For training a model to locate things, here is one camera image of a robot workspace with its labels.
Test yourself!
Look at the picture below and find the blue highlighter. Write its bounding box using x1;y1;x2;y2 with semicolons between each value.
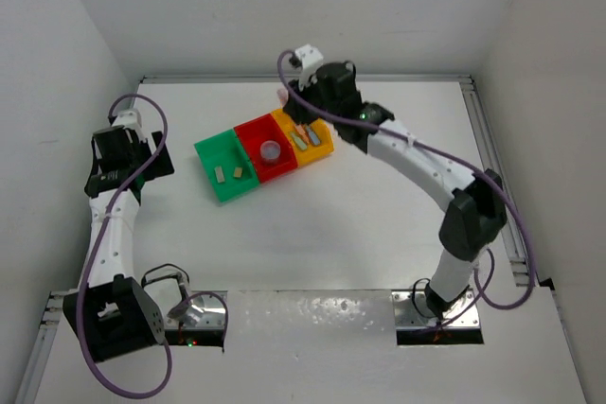
305;126;321;147

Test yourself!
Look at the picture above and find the red plastic bin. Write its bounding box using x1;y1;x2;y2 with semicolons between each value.
235;114;297;184

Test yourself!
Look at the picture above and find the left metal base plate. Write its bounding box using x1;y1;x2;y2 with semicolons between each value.
167;290;227;330

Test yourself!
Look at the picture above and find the white front board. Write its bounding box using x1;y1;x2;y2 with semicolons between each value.
33;287;588;404

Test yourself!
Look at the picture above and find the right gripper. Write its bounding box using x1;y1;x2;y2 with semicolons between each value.
285;71;338;126

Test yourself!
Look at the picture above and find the pink highlighter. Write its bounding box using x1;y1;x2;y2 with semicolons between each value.
276;88;289;106

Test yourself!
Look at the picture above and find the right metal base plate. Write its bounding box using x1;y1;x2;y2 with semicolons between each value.
391;289;481;330

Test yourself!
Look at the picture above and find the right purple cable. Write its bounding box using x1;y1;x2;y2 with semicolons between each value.
276;48;538;332

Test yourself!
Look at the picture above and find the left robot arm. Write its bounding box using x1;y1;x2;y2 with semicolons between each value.
62;125;174;363

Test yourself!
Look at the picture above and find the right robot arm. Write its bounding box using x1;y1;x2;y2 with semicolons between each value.
283;56;507;318

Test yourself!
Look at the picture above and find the long grey eraser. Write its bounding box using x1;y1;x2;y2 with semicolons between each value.
214;166;225;184

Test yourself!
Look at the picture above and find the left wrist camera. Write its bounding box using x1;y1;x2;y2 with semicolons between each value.
112;109;142;131

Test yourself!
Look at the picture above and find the metal base plate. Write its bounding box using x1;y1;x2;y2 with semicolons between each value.
167;290;227;330
391;289;481;330

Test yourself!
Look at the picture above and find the green highlighter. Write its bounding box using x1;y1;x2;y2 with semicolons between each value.
290;132;308;151

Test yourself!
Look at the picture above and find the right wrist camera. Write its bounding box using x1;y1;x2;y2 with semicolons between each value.
289;44;324;91

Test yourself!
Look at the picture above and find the yellow plastic bin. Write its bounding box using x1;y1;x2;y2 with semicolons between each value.
271;108;334;167

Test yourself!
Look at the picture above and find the clear jar of clips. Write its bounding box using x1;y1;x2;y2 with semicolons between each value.
259;140;281;165

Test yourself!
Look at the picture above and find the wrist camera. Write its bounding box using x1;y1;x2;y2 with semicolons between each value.
112;109;142;131
289;44;324;91

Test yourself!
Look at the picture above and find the orange highlighter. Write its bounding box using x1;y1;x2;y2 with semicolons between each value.
295;125;310;144

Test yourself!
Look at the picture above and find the green plastic bin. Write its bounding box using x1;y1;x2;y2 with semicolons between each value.
194;129;260;203

